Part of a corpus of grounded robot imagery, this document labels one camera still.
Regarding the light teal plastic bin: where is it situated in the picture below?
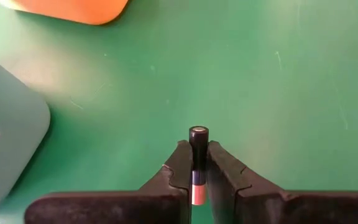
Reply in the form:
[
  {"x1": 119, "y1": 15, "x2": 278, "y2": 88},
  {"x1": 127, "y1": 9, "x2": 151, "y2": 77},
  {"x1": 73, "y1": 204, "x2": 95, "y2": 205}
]
[{"x1": 0, "y1": 48, "x2": 52, "y2": 217}]

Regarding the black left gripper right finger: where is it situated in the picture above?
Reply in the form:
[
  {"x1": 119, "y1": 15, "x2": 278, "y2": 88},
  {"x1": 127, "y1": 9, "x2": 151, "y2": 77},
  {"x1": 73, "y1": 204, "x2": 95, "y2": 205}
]
[{"x1": 206, "y1": 140, "x2": 358, "y2": 224}]

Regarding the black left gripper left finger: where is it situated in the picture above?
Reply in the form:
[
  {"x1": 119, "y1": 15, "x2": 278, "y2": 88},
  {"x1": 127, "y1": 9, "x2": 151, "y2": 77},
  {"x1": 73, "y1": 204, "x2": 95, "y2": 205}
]
[{"x1": 24, "y1": 139, "x2": 194, "y2": 224}]

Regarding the yellow plastic bin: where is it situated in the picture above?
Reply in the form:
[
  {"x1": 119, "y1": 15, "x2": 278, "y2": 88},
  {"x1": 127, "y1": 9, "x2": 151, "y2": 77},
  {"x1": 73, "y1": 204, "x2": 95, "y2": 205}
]
[{"x1": 0, "y1": 0, "x2": 130, "y2": 26}]

